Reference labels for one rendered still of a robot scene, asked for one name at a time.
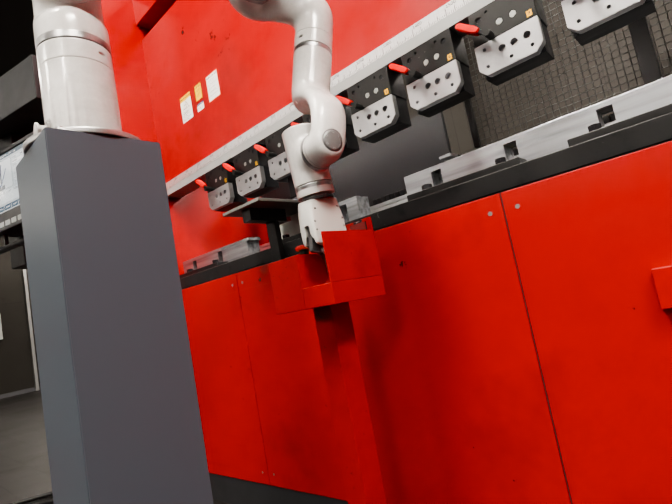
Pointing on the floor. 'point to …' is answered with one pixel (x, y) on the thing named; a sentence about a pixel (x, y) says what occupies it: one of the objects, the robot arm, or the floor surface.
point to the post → (649, 66)
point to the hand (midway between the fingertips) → (334, 266)
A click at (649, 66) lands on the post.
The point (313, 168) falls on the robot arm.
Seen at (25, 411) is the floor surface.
